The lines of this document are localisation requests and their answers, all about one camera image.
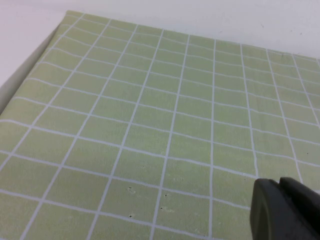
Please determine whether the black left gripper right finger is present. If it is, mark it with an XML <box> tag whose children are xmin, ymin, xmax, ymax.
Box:
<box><xmin>279</xmin><ymin>176</ymin><xmax>320</xmax><ymax>240</ymax></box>

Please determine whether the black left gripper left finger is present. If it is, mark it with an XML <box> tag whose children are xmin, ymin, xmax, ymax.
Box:
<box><xmin>249</xmin><ymin>178</ymin><xmax>316</xmax><ymax>240</ymax></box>

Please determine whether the green white-grid tablecloth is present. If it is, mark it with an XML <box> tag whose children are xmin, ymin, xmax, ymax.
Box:
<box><xmin>0</xmin><ymin>9</ymin><xmax>320</xmax><ymax>240</ymax></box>

